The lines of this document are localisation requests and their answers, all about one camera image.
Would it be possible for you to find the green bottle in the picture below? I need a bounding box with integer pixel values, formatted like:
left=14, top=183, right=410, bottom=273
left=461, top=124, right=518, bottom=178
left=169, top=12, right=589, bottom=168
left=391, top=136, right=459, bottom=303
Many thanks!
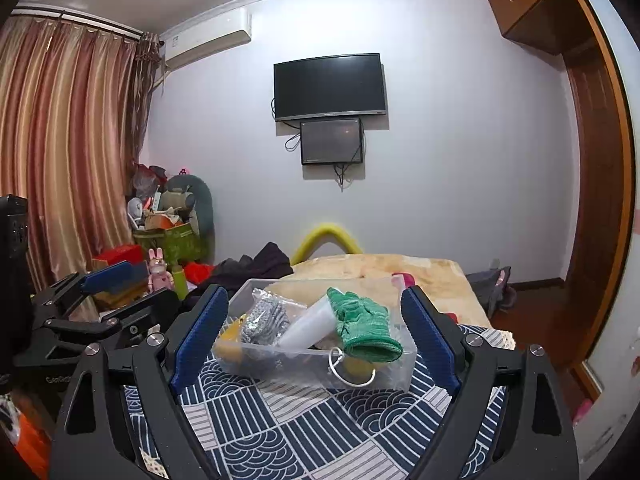
left=171, top=262, right=190, bottom=299

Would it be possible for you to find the wardrobe with pink heart stickers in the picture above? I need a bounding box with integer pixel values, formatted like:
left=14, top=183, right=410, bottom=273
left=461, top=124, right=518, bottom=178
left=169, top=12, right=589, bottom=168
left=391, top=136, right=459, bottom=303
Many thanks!
left=570, top=0, right=640, bottom=467

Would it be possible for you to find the black clothes pile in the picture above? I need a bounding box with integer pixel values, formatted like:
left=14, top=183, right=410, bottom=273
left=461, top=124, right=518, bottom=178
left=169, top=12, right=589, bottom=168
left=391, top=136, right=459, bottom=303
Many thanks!
left=192, top=241, right=295, bottom=302

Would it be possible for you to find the crumpled plastic bag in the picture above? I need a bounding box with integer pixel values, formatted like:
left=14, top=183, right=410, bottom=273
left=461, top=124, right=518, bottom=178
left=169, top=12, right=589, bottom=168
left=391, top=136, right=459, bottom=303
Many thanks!
left=131, top=162, right=169, bottom=201

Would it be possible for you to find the blue wave pattern bedsheet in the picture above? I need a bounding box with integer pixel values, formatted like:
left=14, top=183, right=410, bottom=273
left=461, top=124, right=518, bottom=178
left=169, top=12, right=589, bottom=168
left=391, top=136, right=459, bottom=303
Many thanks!
left=122, top=322, right=507, bottom=480

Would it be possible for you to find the black wall television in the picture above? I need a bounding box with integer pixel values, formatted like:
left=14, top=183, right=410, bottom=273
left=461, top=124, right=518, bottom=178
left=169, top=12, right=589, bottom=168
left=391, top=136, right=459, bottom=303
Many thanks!
left=273, top=52, right=390, bottom=124

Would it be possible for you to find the small black wall monitor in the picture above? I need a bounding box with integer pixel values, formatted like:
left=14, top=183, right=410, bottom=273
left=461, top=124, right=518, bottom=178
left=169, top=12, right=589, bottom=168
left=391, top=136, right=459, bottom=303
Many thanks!
left=300, top=118, right=365, bottom=166

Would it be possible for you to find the red cloth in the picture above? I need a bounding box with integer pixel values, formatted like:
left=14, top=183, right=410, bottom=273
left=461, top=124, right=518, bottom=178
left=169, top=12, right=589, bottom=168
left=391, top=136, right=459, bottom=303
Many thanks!
left=182, top=262, right=216, bottom=284

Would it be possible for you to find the beige plush toy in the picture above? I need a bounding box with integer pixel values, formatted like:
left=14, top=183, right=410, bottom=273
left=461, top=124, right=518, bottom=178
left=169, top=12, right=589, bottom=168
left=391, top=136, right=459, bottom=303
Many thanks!
left=160, top=190, right=196, bottom=212

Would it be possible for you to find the red box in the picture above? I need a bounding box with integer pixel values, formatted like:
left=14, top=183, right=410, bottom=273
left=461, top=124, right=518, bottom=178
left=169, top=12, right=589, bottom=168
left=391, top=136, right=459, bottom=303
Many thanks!
left=91, top=245, right=144, bottom=271

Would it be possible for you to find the white cord loop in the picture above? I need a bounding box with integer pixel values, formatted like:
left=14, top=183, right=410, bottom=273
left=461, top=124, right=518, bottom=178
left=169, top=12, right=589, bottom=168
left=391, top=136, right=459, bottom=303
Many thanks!
left=327, top=347, right=377, bottom=387

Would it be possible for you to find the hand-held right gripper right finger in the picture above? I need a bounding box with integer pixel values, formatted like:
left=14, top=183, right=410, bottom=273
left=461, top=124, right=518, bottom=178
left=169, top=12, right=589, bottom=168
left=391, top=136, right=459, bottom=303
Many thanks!
left=400, top=286, right=581, bottom=480

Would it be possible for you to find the green storage box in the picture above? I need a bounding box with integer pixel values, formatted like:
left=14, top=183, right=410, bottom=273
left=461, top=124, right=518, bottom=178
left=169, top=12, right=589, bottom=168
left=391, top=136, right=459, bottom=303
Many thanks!
left=132, top=222, right=207, bottom=264

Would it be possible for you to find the striped brown curtain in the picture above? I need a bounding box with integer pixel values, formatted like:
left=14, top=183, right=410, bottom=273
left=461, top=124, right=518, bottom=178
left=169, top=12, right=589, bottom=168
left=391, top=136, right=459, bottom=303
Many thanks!
left=0, top=15, right=162, bottom=306

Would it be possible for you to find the clear plastic storage box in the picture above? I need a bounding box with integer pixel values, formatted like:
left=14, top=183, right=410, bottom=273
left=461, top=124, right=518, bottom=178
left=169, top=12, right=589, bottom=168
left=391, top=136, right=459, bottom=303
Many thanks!
left=212, top=277, right=419, bottom=392

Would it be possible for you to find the grey and pink backpack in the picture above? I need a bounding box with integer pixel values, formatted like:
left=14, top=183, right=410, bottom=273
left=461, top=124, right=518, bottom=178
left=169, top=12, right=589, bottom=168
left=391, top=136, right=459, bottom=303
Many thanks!
left=467, top=266, right=516, bottom=311

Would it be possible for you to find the orange plastic bag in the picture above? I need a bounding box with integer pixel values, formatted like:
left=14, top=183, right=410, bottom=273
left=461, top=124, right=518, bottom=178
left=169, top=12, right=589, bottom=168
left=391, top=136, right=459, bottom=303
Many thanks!
left=14, top=410, right=52, bottom=467

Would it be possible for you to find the white foam cylinder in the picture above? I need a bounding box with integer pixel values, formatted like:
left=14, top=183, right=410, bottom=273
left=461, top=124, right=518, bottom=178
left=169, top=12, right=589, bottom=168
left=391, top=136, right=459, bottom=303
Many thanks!
left=276, top=294, right=337, bottom=351

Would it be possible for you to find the yellow foam noodle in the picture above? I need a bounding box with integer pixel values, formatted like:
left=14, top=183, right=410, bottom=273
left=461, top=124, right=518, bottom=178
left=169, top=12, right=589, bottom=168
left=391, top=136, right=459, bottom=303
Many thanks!
left=291, top=224, right=362, bottom=265

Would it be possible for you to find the white curtain rail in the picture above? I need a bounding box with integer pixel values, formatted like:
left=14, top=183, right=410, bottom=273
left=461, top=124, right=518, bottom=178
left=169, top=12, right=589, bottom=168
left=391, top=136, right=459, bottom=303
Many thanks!
left=10, top=6, right=162, bottom=44

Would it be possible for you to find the pink rabbit toy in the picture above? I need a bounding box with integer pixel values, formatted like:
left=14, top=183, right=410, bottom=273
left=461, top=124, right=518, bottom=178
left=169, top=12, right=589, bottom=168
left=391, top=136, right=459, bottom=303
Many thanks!
left=147, top=247, right=174, bottom=291

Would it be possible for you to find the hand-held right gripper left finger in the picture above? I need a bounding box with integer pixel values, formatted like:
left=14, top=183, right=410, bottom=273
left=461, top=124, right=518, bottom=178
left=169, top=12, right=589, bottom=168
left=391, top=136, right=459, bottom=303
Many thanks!
left=47, top=284, right=231, bottom=480

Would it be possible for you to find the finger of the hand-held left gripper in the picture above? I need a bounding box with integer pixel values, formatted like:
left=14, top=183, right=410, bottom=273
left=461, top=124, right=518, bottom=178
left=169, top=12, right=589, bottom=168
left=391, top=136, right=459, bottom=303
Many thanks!
left=29, top=261, right=150, bottom=332
left=14, top=288, right=182, bottom=362

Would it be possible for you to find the wooden overhead cabinet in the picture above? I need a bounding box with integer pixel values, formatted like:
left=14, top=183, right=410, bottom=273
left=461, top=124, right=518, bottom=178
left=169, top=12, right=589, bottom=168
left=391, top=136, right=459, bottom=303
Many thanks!
left=485, top=0, right=602, bottom=57

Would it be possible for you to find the grey plush pillow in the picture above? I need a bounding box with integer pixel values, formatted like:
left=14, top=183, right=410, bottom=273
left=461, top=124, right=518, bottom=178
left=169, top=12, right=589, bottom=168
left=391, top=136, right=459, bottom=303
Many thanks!
left=165, top=174, right=216, bottom=249

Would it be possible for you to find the black hanging monitor cable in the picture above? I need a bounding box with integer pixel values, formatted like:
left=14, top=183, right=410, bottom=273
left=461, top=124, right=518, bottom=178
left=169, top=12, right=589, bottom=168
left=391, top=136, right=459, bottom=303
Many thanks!
left=333, top=160, right=354, bottom=192

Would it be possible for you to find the green knit glove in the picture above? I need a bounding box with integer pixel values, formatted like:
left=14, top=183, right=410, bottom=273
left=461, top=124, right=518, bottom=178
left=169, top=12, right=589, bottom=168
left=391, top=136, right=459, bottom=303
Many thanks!
left=326, top=287, right=404, bottom=361

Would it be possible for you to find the silver sequin pouch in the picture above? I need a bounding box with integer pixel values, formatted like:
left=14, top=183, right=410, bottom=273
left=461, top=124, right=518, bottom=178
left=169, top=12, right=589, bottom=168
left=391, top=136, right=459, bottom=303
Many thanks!
left=240, top=287, right=307, bottom=346

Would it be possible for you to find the white air conditioner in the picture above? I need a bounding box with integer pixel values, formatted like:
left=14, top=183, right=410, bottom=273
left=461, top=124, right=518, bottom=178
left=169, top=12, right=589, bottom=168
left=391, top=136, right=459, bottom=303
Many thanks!
left=160, top=7, right=253, bottom=71

